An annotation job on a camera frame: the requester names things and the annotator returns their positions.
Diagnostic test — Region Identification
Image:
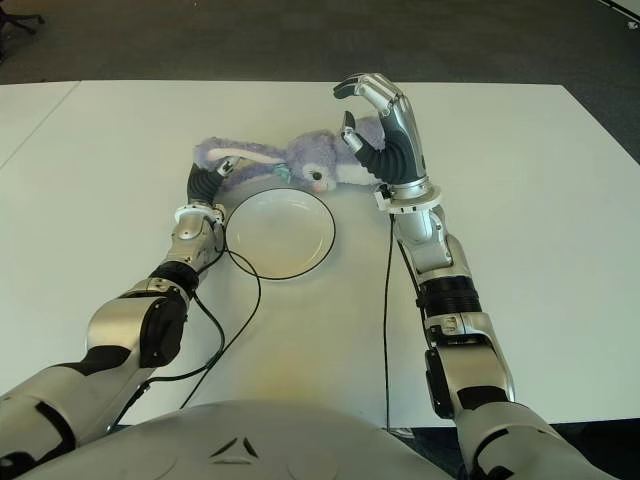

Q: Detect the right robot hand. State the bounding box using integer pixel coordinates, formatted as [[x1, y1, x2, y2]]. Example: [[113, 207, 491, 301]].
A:
[[332, 72, 430, 187]]

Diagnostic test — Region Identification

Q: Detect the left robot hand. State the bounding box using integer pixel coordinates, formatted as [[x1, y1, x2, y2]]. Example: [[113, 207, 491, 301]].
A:
[[185, 154, 241, 206]]

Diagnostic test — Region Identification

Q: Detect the purple plush bunny doll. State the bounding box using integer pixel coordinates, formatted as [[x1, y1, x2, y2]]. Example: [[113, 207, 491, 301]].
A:
[[193, 115, 396, 194]]

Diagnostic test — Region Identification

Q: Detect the white plate black rim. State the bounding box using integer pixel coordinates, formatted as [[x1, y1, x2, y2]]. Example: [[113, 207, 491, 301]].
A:
[[225, 187, 337, 280]]

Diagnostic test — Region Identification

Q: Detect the black office chair base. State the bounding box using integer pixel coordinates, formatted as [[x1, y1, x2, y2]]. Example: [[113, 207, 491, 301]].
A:
[[0, 7, 45, 31]]

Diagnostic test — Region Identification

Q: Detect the grey robot torso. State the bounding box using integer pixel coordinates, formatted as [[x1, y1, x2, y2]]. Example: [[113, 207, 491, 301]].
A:
[[29, 398, 451, 480]]

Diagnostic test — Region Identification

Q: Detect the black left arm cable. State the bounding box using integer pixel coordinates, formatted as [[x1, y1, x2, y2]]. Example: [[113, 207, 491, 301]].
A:
[[99, 234, 264, 436]]

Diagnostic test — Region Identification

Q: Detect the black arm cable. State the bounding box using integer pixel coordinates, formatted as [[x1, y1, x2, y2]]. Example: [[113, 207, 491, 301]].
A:
[[382, 212, 397, 434], [99, 234, 264, 436]]

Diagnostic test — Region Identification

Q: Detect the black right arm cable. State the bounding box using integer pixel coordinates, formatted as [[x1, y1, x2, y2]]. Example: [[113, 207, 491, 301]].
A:
[[382, 212, 397, 434]]

